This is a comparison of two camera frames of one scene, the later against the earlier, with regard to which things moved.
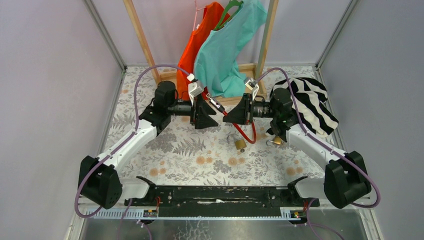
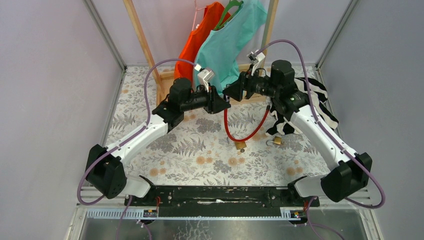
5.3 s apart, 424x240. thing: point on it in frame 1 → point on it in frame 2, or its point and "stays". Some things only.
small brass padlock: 277,140 stays
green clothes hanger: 231,4 stays
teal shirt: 215,59 stays
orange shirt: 212,14 stays
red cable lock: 221,108 → 255,131
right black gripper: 243,113 → 235,91
